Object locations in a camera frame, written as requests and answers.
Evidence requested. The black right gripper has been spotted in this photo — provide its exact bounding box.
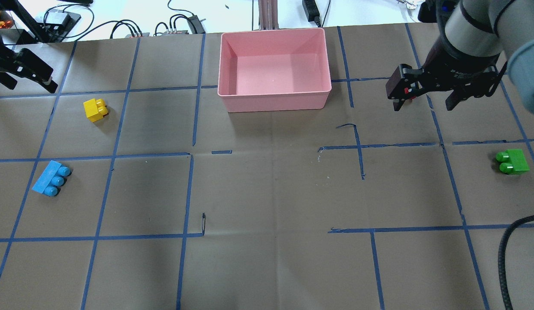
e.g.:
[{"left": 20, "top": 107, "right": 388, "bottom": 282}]
[{"left": 386, "top": 50, "right": 505, "bottom": 112}]

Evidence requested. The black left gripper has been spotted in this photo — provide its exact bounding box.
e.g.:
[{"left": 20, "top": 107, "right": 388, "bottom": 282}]
[{"left": 0, "top": 35, "right": 58, "bottom": 93}]

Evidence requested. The yellow toy block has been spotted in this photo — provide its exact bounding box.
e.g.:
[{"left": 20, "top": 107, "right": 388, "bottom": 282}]
[{"left": 83, "top": 99, "right": 109, "bottom": 122}]

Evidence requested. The blue toy block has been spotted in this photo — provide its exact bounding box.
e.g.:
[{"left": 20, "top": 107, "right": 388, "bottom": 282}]
[{"left": 31, "top": 161, "right": 72, "bottom": 197}]

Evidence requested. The green toy block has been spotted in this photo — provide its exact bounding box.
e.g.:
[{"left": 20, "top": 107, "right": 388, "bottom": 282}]
[{"left": 495, "top": 149, "right": 530, "bottom": 175}]

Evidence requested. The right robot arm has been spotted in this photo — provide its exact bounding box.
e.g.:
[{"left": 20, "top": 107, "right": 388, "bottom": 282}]
[{"left": 386, "top": 0, "right": 534, "bottom": 114}]

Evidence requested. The black device box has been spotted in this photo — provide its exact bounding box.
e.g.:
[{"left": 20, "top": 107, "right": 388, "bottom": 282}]
[{"left": 41, "top": 9, "right": 81, "bottom": 33}]

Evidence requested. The pink plastic box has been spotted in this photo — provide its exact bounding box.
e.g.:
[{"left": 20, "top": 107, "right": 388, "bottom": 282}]
[{"left": 217, "top": 28, "right": 332, "bottom": 113}]

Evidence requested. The black power adapter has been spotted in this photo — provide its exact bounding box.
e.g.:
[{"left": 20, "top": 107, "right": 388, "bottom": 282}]
[{"left": 302, "top": 0, "right": 321, "bottom": 25}]

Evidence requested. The black usb hub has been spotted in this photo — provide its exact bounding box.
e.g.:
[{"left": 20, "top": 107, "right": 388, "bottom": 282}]
[{"left": 187, "top": 15, "right": 206, "bottom": 34}]

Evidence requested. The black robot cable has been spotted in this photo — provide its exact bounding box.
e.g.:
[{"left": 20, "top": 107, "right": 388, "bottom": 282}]
[{"left": 498, "top": 214, "right": 534, "bottom": 310}]

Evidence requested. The aluminium frame post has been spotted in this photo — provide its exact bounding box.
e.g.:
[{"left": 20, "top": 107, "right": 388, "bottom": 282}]
[{"left": 258, "top": 0, "right": 279, "bottom": 30}]

